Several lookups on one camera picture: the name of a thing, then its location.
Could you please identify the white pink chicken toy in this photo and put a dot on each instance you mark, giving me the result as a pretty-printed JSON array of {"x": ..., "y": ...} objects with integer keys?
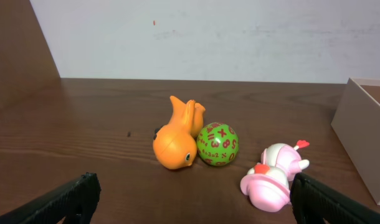
[{"x": 267, "y": 183}]

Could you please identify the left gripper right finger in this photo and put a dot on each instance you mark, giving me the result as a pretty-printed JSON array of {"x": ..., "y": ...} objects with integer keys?
[{"x": 316, "y": 203}]

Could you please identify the white cardboard box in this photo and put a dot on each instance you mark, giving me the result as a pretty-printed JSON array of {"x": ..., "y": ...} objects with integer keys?
[{"x": 357, "y": 125}]

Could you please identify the green number ball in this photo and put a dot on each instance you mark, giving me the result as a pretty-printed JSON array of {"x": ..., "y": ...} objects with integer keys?
[{"x": 218, "y": 144}]

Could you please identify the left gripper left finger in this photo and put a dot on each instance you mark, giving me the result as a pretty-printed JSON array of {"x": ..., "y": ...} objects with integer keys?
[{"x": 73, "y": 202}]

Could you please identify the orange rubber dinosaur toy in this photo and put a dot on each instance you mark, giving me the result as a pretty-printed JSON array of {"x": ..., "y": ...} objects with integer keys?
[{"x": 174, "y": 144}]

